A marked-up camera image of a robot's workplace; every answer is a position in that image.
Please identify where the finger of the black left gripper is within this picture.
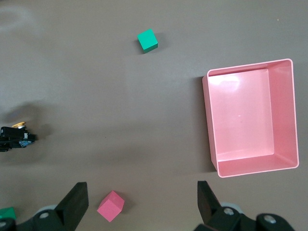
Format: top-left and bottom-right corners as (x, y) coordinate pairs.
(0, 141), (13, 154)
(0, 126), (25, 141)

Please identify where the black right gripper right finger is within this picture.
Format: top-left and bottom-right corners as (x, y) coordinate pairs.
(196, 180), (295, 231)

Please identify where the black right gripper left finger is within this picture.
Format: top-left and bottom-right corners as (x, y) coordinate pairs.
(0, 182), (89, 231)

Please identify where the yellow capped push button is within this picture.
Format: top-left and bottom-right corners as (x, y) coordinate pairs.
(11, 122), (38, 149)

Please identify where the pink foam cube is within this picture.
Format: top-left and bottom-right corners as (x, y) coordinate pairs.
(96, 190), (125, 222)

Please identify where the green foam cube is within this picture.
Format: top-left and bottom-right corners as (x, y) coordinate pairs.
(137, 28), (159, 54)
(0, 206), (16, 220)

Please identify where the brown table cover mat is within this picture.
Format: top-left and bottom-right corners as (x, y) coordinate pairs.
(0, 0), (308, 231)

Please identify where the pink plastic tray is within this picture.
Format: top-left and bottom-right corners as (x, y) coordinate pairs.
(201, 58), (300, 179)

